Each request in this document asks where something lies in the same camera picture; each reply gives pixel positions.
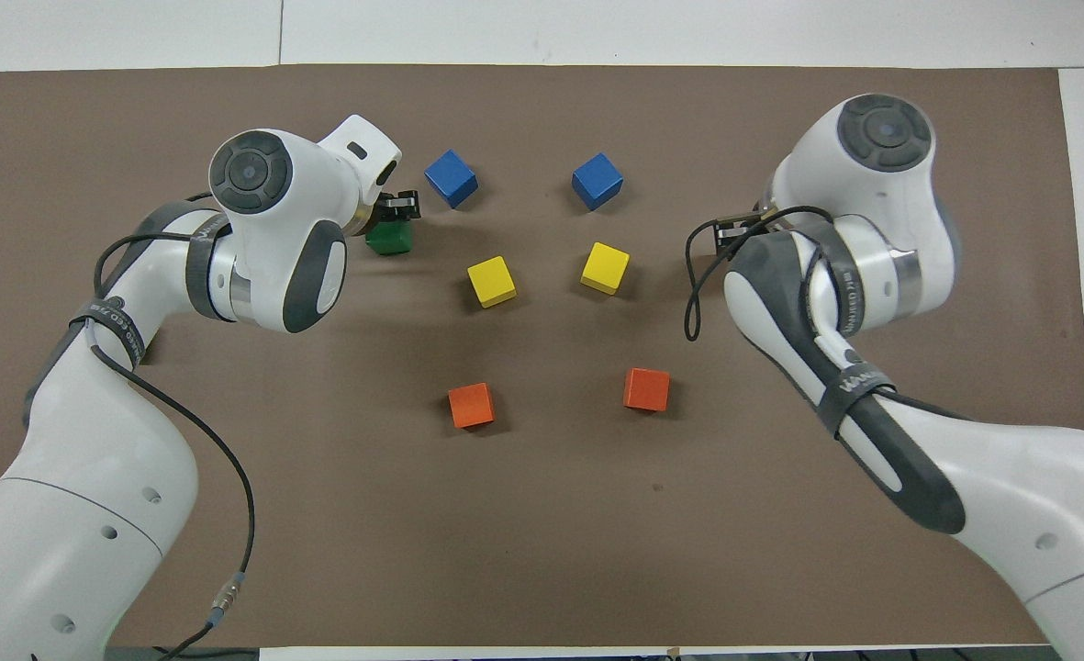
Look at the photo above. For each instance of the green wooden block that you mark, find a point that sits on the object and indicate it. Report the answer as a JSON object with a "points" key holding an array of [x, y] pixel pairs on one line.
{"points": [[389, 239]]}

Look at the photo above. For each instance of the orange wooden block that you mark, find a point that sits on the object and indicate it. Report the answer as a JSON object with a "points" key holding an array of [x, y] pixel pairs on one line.
{"points": [[646, 389], [471, 406]]}

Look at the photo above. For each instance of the yellow wooden block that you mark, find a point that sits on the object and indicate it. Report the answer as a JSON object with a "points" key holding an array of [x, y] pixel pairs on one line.
{"points": [[605, 268], [492, 282]]}

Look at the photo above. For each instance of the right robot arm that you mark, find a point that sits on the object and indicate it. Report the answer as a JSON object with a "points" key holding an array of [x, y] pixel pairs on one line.
{"points": [[1010, 477]]}

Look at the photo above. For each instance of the blue wooden block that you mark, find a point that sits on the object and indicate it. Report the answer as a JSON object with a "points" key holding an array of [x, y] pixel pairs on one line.
{"points": [[597, 182], [451, 179]]}

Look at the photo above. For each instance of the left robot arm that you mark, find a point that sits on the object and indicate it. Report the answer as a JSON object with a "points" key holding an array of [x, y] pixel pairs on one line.
{"points": [[83, 477]]}

